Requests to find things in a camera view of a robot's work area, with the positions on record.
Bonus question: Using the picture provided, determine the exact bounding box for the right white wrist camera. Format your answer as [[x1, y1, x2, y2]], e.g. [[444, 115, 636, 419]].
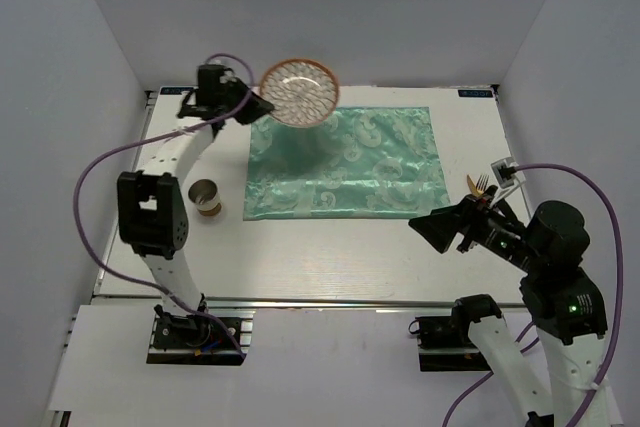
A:
[[491, 157, 521, 189]]

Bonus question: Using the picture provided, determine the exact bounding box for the gold knife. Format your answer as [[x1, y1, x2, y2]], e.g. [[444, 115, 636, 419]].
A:
[[466, 175, 480, 196]]

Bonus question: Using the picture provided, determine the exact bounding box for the left blue table label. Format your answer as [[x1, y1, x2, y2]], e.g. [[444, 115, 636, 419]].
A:
[[159, 86, 193, 96]]

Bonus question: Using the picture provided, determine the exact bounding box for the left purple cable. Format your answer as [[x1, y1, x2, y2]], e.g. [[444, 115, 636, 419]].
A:
[[73, 52, 259, 363]]

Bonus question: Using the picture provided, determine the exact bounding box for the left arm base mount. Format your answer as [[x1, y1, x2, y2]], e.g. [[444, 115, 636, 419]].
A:
[[146, 305, 249, 367]]

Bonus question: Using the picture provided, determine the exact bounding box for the blue table label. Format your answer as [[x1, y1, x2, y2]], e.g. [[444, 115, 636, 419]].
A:
[[458, 89, 493, 98], [159, 86, 193, 96]]

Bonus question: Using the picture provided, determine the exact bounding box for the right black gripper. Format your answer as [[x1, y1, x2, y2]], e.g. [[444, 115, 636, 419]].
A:
[[407, 183, 544, 272]]

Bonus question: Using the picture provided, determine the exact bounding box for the white metal cup cork base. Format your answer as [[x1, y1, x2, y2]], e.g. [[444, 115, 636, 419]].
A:
[[188, 179, 222, 217]]

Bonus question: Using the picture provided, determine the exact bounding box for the brown rimmed patterned plate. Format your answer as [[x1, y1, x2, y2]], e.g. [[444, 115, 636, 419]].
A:
[[258, 58, 340, 128]]

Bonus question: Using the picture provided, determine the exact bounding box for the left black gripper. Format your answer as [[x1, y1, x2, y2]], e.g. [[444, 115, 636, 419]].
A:
[[219, 77, 276, 125]]

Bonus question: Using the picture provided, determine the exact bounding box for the green patterned satin placemat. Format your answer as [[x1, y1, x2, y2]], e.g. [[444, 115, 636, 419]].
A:
[[243, 107, 450, 221]]

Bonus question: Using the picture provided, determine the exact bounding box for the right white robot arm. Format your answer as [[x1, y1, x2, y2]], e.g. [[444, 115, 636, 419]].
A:
[[408, 186, 609, 426]]

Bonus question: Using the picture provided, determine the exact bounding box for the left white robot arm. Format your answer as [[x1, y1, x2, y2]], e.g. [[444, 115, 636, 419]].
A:
[[116, 63, 275, 346]]

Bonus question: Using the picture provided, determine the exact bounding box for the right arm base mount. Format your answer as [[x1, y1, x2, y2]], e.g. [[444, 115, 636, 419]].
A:
[[408, 316, 490, 372]]

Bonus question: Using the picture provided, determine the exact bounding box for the right blue table label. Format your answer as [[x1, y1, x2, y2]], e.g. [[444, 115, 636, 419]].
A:
[[458, 89, 493, 98]]

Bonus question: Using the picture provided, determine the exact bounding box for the gold fork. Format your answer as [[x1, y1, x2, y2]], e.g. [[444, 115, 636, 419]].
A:
[[475, 174, 490, 196]]

